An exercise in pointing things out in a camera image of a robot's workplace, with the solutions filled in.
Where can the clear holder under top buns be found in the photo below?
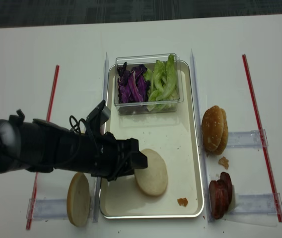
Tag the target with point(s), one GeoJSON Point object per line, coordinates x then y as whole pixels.
{"type": "Point", "coordinates": [247, 139]}

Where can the sesame top bun front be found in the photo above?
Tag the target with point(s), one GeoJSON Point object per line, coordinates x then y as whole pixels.
{"type": "Point", "coordinates": [212, 128]}

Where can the purple cabbage leaves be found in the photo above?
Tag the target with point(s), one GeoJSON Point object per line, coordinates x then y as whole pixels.
{"type": "Point", "coordinates": [133, 85]}

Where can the bun slice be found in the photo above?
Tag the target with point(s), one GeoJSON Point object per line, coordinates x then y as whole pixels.
{"type": "Point", "coordinates": [78, 200]}
{"type": "Point", "coordinates": [152, 180]}

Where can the bread crumb on table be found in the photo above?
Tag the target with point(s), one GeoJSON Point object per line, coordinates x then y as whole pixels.
{"type": "Point", "coordinates": [224, 162]}

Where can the clear holder under patties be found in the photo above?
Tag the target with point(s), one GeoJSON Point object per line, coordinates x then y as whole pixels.
{"type": "Point", "coordinates": [269, 204]}

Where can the dark sausage patty middle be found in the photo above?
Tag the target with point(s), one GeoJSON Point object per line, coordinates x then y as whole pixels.
{"type": "Point", "coordinates": [223, 195]}

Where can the sesame bun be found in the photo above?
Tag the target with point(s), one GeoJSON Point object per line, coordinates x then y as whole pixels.
{"type": "Point", "coordinates": [224, 139]}
{"type": "Point", "coordinates": [212, 128]}

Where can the dark sausage patty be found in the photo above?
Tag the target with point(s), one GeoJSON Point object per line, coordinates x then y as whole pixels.
{"type": "Point", "coordinates": [227, 179]}
{"type": "Point", "coordinates": [215, 201]}
{"type": "Point", "coordinates": [223, 195]}

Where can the red strip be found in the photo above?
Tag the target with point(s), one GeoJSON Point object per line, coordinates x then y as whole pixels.
{"type": "Point", "coordinates": [265, 150]}
{"type": "Point", "coordinates": [34, 191]}

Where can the dark sausage patty rear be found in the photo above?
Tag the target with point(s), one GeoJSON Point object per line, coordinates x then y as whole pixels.
{"type": "Point", "coordinates": [227, 179]}

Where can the dark sausage patty front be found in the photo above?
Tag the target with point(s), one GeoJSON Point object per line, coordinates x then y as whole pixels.
{"type": "Point", "coordinates": [215, 201]}

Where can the green lettuce leaves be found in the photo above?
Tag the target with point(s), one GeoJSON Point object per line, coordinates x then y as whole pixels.
{"type": "Point", "coordinates": [163, 95]}

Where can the sesame top bun rear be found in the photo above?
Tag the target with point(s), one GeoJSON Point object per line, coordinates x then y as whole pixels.
{"type": "Point", "coordinates": [224, 139]}

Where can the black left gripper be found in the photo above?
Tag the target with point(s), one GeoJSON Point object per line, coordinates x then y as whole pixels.
{"type": "Point", "coordinates": [109, 158]}

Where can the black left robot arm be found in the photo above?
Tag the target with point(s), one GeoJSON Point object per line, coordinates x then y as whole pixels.
{"type": "Point", "coordinates": [41, 146]}

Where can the brown crumb on tray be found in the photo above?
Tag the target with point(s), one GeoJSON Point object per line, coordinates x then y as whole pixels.
{"type": "Point", "coordinates": [182, 202]}

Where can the left red strip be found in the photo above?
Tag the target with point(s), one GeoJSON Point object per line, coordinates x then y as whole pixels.
{"type": "Point", "coordinates": [34, 191]}

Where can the cream metal tray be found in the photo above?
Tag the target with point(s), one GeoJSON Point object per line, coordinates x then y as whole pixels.
{"type": "Point", "coordinates": [173, 136]}

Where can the clear plastic salad box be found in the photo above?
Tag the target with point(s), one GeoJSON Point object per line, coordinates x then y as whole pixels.
{"type": "Point", "coordinates": [148, 61]}

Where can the right red strip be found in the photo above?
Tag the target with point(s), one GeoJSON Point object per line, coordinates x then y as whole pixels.
{"type": "Point", "coordinates": [265, 150]}

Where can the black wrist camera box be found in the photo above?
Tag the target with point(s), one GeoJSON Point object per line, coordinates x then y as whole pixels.
{"type": "Point", "coordinates": [97, 117]}

